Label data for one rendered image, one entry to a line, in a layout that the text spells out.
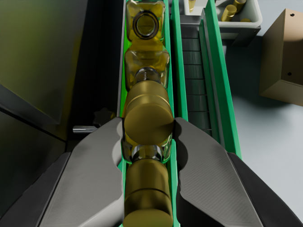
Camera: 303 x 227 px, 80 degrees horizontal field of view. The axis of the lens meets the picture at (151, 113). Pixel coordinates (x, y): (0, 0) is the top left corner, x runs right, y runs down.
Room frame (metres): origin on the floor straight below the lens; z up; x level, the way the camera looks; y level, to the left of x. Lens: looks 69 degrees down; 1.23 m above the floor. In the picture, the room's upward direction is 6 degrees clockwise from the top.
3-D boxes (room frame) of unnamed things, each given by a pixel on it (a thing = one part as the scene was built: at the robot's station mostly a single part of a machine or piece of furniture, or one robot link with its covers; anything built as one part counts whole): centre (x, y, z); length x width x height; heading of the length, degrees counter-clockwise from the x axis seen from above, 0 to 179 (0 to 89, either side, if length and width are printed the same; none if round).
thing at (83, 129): (0.07, 0.08, 0.94); 0.07 x 0.04 x 0.13; 96
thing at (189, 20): (0.39, -0.07, 0.85); 0.09 x 0.04 x 0.07; 96
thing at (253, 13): (0.52, -0.17, 0.80); 0.22 x 0.17 x 0.09; 96
